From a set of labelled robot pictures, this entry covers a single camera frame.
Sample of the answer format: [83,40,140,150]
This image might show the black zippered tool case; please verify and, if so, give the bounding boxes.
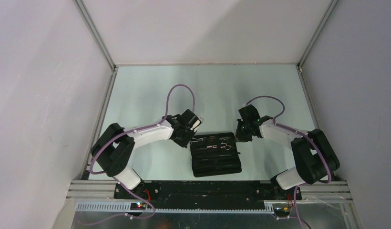
[190,132,242,177]

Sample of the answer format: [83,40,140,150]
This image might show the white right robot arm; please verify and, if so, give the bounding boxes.
[236,104,340,199]

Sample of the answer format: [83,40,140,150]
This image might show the aluminium frame rail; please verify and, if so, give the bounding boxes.
[77,65,118,180]

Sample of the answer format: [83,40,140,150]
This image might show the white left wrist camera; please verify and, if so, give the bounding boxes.
[193,116,204,129]

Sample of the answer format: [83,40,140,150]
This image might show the silver thinning scissors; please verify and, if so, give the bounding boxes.
[206,139,234,151]

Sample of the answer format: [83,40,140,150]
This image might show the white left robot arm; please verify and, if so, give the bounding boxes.
[90,109,203,199]

